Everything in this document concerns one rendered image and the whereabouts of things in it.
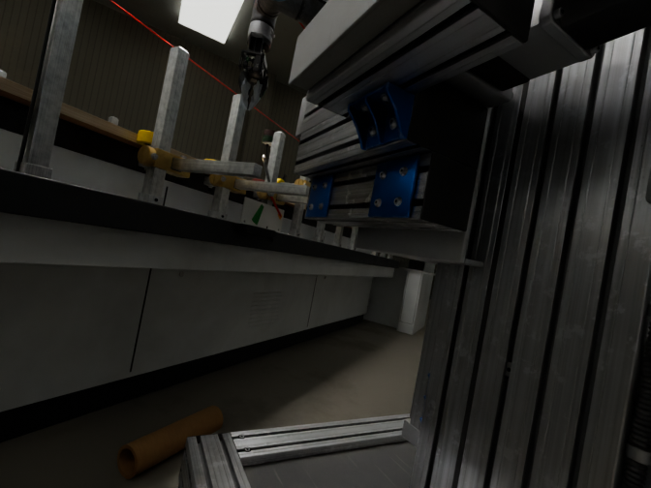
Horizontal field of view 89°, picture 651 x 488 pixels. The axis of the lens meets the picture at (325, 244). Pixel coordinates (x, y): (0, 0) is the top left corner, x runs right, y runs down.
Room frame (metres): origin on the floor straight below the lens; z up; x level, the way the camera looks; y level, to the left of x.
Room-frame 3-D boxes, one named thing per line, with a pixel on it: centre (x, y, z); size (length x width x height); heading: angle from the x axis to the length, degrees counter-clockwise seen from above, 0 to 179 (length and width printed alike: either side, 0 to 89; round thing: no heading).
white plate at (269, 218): (1.31, 0.26, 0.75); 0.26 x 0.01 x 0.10; 153
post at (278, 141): (1.34, 0.27, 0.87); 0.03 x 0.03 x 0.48; 63
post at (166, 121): (0.90, 0.49, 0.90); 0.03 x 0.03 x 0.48; 63
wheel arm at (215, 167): (0.89, 0.39, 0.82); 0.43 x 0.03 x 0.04; 63
